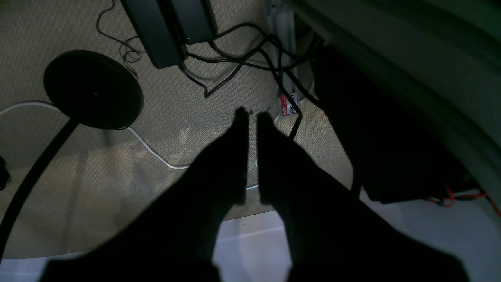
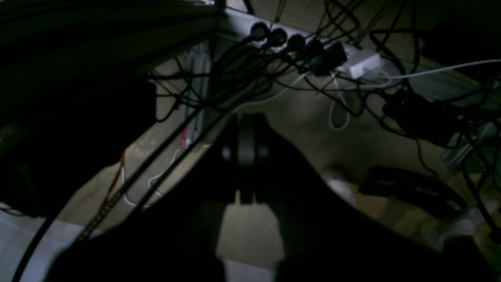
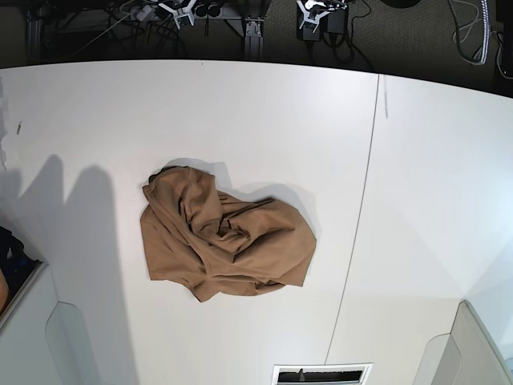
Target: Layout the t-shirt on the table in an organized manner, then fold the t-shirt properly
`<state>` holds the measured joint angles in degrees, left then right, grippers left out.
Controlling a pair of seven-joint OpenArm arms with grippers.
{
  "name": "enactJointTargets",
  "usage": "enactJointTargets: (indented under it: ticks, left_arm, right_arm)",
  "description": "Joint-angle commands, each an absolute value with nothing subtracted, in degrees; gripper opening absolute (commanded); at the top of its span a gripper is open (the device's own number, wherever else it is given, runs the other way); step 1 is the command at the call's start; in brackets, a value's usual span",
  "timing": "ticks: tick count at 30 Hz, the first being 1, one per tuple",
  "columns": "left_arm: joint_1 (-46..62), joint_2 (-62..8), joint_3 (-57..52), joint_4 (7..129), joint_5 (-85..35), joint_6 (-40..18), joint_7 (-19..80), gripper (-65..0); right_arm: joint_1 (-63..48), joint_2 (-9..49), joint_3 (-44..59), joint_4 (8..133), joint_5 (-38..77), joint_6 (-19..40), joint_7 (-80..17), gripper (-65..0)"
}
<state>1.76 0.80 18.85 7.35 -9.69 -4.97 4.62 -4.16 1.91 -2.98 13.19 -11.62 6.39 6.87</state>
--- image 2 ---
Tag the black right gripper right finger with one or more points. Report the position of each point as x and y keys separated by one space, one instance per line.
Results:
x=327 y=240

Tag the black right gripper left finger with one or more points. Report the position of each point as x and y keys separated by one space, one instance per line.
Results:
x=175 y=239

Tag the black power brick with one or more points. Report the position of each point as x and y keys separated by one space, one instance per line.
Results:
x=422 y=118

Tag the white power adapter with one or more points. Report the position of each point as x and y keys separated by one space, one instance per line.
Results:
x=361 y=62

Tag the white power strip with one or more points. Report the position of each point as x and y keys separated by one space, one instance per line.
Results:
x=236 y=26

